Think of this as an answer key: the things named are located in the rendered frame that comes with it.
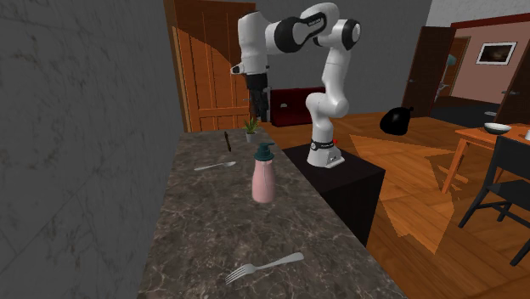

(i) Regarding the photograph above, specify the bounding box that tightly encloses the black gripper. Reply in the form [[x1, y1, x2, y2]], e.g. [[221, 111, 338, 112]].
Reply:
[[245, 72, 270, 123]]

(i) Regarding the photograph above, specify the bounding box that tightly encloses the small potted green plant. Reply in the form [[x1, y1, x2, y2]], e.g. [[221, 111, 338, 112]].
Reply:
[[243, 117, 260, 144]]

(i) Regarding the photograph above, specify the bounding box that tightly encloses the dark red sofa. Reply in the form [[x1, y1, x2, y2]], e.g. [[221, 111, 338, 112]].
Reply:
[[269, 86, 327, 128]]

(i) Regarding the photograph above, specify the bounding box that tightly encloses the orange wooden door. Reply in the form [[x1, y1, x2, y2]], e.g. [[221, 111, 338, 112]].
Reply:
[[163, 0, 257, 133]]

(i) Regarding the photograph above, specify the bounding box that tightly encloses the pink soap dispenser bottle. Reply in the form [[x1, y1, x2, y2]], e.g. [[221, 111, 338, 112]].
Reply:
[[251, 142, 276, 205]]

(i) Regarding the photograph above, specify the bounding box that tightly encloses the silver spoon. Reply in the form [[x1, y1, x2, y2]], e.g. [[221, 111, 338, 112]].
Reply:
[[193, 161, 238, 172]]

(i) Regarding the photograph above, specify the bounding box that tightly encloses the black robot stand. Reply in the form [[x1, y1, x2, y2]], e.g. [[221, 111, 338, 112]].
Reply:
[[282, 143, 387, 248]]

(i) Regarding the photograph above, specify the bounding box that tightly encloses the black garbage bag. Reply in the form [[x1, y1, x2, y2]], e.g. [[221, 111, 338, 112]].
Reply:
[[379, 106, 414, 137]]

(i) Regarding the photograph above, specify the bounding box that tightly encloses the silver fork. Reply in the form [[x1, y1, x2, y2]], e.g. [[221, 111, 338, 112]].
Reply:
[[224, 251, 306, 285]]

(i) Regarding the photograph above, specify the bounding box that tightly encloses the dark brown open door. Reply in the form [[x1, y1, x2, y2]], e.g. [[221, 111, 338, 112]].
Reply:
[[402, 25, 457, 119]]

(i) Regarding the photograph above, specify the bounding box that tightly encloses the orange wooden table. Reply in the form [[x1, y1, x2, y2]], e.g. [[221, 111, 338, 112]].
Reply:
[[441, 122, 530, 195]]

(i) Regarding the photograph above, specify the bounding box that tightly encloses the white bowl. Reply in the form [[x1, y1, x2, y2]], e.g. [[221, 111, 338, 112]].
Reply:
[[483, 122, 512, 135]]

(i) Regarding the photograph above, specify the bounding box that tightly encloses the black chair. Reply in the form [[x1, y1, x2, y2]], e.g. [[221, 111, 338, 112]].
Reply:
[[457, 134, 530, 267]]

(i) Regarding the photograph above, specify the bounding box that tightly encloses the framed wall picture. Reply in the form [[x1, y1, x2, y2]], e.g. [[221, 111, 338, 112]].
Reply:
[[475, 42, 518, 66]]

